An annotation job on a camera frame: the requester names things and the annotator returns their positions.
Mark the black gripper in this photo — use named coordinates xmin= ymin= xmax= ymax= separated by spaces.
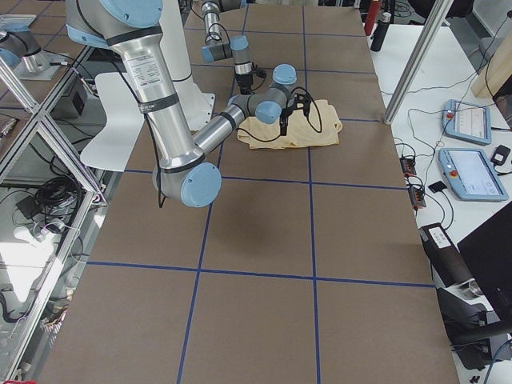
xmin=235 ymin=72 xmax=254 ymax=94
xmin=279 ymin=98 xmax=298 ymax=136

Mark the cream long-sleeve printed shirt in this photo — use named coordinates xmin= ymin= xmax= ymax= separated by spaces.
xmin=236 ymin=99 xmax=343 ymax=150

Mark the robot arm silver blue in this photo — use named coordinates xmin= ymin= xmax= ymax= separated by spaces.
xmin=200 ymin=0 xmax=258 ymax=94
xmin=65 ymin=1 xmax=297 ymax=207

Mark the white curved base cover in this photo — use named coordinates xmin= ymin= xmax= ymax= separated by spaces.
xmin=80 ymin=72 xmax=154 ymax=172

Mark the orange black connector block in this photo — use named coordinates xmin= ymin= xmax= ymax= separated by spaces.
xmin=399 ymin=156 xmax=417 ymax=178

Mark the black water bottle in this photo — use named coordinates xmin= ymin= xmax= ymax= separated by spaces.
xmin=370 ymin=12 xmax=392 ymax=52

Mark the red cylinder bottle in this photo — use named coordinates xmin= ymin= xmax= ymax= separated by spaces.
xmin=364 ymin=0 xmax=382 ymax=36

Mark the far blue teach pendant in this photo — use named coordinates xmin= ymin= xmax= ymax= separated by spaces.
xmin=442 ymin=99 xmax=492 ymax=146

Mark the blue teach pendant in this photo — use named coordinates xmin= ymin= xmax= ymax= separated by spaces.
xmin=442 ymin=99 xmax=492 ymax=146
xmin=438 ymin=148 xmax=509 ymax=202

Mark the near blue teach pendant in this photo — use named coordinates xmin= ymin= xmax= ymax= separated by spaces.
xmin=438 ymin=148 xmax=509 ymax=202

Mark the black power adapter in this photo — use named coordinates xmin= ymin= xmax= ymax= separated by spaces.
xmin=490 ymin=145 xmax=511 ymax=166

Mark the black labelled box device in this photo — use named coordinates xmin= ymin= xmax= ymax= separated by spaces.
xmin=418 ymin=223 xmax=473 ymax=286

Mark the black monitor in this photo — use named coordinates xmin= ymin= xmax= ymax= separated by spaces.
xmin=458 ymin=204 xmax=512 ymax=319

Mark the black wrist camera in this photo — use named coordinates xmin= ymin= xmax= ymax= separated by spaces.
xmin=294 ymin=93 xmax=312 ymax=118
xmin=253 ymin=68 xmax=267 ymax=80

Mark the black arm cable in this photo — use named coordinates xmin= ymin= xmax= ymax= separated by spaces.
xmin=135 ymin=86 xmax=324 ymax=210

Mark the aluminium frame post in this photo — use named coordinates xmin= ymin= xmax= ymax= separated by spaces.
xmin=382 ymin=0 xmax=454 ymax=125

